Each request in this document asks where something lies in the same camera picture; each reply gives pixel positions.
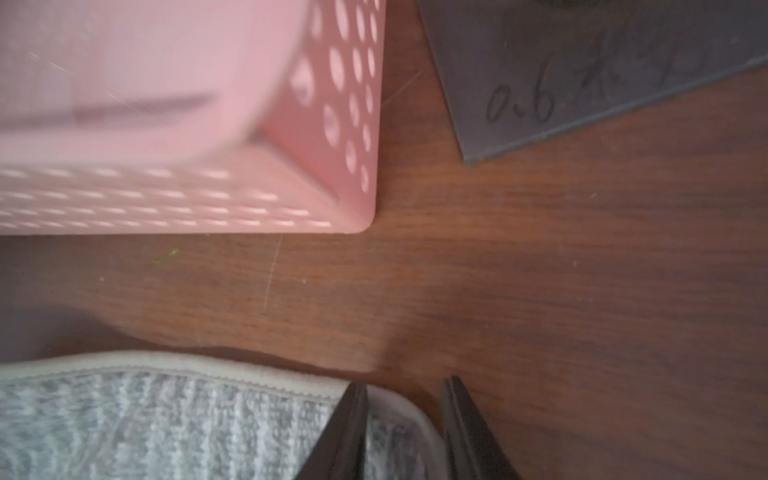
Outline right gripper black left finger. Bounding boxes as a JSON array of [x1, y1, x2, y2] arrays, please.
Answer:
[[295, 382, 369, 480]]

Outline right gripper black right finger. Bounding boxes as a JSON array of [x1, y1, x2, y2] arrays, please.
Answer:
[[441, 376, 521, 480]]

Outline grey striped square dishcloth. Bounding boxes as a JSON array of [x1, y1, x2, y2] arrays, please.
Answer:
[[0, 350, 450, 480]]

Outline pink plastic basket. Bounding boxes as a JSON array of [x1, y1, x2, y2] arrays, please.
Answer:
[[1, 1, 386, 236]]

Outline grey tree base plate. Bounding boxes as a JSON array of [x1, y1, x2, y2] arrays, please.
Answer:
[[419, 0, 767, 164]]

